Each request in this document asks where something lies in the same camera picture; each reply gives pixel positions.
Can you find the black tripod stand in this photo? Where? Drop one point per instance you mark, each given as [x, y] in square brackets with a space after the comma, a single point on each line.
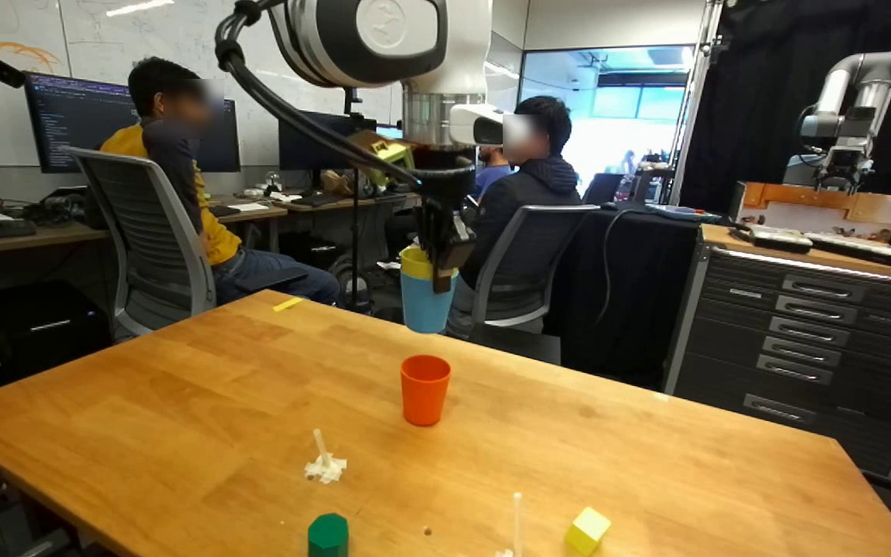
[358, 258]

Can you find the silver metal pole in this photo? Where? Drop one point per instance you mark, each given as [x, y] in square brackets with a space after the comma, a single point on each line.
[693, 94]

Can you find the grey mesh office chair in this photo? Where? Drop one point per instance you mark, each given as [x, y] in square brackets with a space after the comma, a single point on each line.
[527, 267]
[147, 237]

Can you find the yellow tape strip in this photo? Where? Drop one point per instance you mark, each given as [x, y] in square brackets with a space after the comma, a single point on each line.
[290, 303]

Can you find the yellow cube block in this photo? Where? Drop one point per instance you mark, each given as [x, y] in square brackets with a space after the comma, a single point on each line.
[589, 529]

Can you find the white plastic jack piece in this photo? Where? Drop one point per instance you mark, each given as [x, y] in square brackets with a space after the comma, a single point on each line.
[326, 468]

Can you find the person in black jacket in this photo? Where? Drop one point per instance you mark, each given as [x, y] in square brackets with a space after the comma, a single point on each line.
[534, 187]

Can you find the orange plastic cup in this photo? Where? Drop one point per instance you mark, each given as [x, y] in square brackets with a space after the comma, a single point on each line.
[426, 397]

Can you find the large dark computer monitor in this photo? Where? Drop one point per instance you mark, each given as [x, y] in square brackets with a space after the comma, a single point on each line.
[68, 118]

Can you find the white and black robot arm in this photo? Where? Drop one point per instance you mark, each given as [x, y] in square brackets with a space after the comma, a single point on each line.
[362, 40]

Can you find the black draped table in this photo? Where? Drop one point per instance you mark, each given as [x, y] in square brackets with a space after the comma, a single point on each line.
[633, 288]

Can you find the blue plastic cup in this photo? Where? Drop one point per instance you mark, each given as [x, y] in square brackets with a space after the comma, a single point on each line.
[426, 303]

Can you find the yellow plastic cup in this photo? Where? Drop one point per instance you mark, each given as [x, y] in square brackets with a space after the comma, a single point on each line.
[416, 264]

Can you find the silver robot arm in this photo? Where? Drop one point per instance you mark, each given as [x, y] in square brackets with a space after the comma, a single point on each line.
[848, 94]

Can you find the black curtain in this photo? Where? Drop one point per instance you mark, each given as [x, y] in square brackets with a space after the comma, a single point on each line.
[765, 104]

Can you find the person in yellow shirt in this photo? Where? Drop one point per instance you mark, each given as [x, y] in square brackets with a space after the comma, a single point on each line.
[220, 228]

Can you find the wooden office desk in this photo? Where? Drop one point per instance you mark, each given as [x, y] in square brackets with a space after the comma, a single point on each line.
[24, 242]

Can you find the person in blue shirt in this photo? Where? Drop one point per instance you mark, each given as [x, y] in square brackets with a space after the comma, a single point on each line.
[491, 180]

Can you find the bright window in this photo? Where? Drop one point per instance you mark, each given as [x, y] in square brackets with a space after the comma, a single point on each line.
[610, 104]

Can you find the black keyboard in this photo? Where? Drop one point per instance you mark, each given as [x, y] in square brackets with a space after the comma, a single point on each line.
[867, 249]
[776, 241]

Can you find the green cylinder block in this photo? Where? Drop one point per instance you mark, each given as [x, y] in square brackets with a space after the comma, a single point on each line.
[329, 541]

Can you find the grey drawer cabinet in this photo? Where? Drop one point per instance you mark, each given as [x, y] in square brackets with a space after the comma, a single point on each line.
[806, 342]

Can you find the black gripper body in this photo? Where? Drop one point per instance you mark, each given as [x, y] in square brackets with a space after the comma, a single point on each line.
[447, 211]

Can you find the orange cardboard box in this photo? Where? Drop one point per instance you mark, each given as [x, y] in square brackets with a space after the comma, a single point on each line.
[819, 209]

